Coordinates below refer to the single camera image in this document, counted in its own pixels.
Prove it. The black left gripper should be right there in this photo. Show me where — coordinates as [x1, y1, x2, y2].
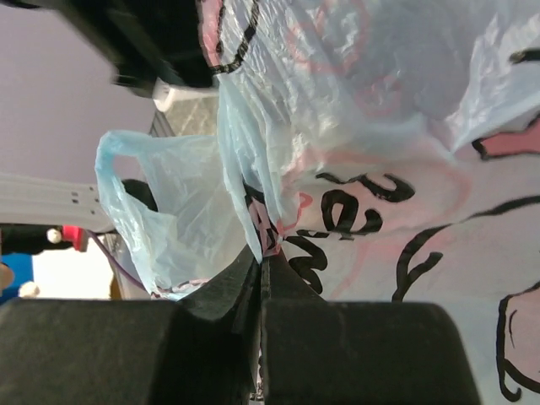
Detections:
[1, 0, 217, 98]

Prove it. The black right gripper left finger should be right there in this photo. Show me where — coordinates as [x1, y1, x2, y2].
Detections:
[1, 249, 260, 404]

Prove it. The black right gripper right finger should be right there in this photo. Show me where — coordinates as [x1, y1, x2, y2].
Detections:
[262, 255, 480, 404]

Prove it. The blue printed plastic bag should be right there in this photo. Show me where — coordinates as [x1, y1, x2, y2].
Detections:
[95, 1, 539, 404]

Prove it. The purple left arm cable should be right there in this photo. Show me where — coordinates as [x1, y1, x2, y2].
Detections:
[86, 229, 149, 294]

